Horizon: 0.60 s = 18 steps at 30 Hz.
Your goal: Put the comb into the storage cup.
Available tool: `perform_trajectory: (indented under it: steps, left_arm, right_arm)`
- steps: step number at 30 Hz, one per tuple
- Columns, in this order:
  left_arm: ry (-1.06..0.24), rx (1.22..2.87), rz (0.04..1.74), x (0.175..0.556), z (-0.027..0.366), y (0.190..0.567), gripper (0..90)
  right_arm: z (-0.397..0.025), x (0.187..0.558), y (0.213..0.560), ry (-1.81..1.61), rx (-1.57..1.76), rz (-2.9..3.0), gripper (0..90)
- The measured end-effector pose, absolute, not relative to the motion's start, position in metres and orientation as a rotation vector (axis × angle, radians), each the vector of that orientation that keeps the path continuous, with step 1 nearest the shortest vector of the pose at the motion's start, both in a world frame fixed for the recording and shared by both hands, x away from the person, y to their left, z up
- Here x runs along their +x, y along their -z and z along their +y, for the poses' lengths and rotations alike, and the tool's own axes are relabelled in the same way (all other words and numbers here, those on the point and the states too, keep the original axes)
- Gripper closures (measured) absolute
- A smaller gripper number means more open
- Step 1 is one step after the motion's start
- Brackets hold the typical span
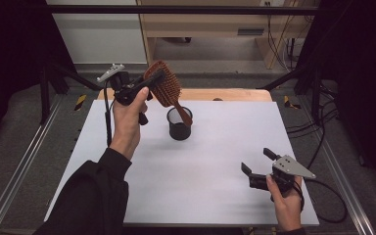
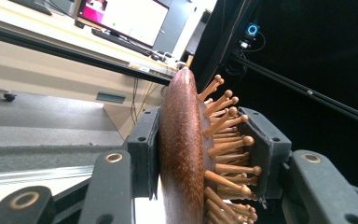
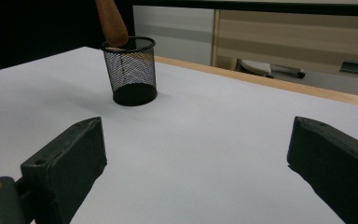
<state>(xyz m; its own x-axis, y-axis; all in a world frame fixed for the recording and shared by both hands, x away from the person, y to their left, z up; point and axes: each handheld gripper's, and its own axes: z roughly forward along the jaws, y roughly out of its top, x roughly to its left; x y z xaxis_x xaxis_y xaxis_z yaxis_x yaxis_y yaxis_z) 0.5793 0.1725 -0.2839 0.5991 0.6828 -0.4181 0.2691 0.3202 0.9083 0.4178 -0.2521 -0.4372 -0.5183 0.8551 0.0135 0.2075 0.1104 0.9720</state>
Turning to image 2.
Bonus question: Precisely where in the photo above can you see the grey desk label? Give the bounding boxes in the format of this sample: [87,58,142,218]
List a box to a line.
[95,91,127,105]

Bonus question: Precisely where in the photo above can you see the light wooden desk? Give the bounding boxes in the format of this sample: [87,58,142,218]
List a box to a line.
[0,0,186,139]

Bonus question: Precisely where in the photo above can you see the black caster wheel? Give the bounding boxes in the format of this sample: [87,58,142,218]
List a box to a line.
[3,91,17,103]

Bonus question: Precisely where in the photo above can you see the hanging desk cables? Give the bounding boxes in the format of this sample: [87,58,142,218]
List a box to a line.
[130,77,157,126]

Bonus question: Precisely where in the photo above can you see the aluminium frame rail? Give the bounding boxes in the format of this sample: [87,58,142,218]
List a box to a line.
[0,165,95,189]

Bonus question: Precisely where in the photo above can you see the small camera with blue ring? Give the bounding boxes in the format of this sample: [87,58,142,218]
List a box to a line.
[244,22,261,37]

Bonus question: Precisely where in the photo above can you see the computer monitor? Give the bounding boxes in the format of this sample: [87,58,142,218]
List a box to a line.
[76,0,171,49]

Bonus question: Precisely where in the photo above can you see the black keyboard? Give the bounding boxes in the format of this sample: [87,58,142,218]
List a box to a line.
[90,27,154,58]

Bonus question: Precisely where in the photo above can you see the brown wooden hairbrush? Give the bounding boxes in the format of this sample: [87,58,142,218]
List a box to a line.
[158,67,264,224]

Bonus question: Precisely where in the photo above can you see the black frame crossbar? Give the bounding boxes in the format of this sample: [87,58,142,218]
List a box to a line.
[0,21,172,86]

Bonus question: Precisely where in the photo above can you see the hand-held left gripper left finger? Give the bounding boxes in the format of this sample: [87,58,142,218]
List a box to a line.
[126,106,162,201]

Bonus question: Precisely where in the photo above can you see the black frame brace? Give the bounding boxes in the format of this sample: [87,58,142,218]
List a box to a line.
[229,53,358,130]

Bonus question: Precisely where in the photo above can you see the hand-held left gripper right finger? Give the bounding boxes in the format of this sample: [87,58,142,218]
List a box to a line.
[238,106,293,202]

